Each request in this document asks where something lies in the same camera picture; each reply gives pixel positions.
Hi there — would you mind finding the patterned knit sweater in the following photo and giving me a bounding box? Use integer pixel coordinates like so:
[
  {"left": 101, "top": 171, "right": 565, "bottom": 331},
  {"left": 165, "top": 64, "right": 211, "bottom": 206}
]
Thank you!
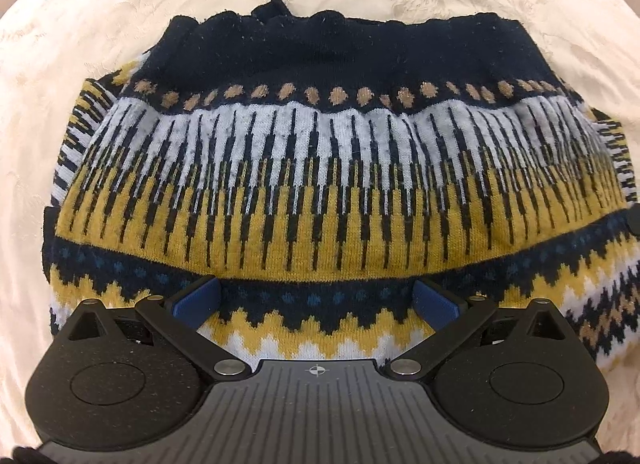
[{"left": 42, "top": 0, "right": 639, "bottom": 366}]

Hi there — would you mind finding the cream bedspread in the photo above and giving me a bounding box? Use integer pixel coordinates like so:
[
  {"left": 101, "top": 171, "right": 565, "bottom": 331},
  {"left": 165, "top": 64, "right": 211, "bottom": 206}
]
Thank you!
[{"left": 1, "top": 0, "right": 639, "bottom": 453}]

